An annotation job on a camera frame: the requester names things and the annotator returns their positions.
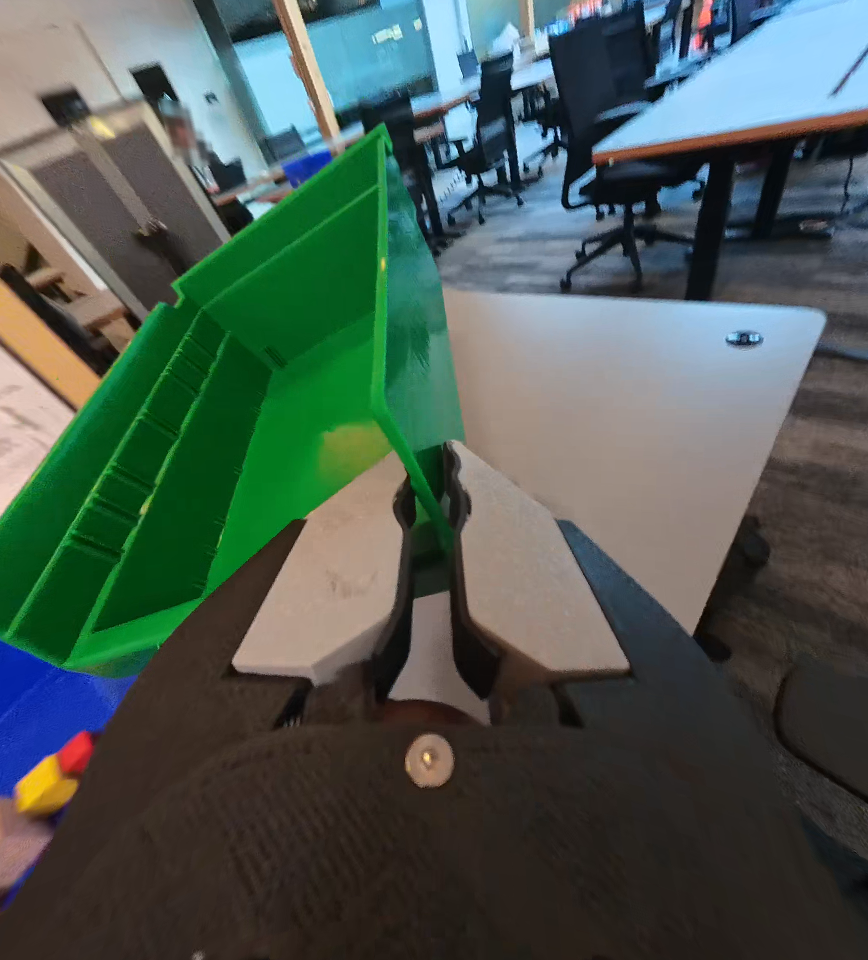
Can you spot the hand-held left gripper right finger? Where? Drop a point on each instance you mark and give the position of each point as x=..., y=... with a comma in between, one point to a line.
x=531, y=592

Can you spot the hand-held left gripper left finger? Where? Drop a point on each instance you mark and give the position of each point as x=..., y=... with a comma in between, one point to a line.
x=314, y=600

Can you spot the green plastic bin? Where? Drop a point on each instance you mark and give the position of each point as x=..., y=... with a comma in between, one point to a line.
x=291, y=360

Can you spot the small red cube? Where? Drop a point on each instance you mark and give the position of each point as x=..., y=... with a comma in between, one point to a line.
x=76, y=752

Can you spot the blue plastic bin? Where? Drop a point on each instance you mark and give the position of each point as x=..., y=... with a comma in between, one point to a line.
x=14, y=697

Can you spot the small yellow cube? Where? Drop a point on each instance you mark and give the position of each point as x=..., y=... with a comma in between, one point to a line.
x=44, y=787

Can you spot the blue parts bin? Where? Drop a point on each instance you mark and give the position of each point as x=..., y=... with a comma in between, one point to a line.
x=308, y=169

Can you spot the grey framed panel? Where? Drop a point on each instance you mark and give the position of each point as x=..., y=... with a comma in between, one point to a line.
x=126, y=202

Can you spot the white wood-edged table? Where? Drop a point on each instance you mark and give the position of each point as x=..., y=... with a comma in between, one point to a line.
x=741, y=82
x=479, y=90

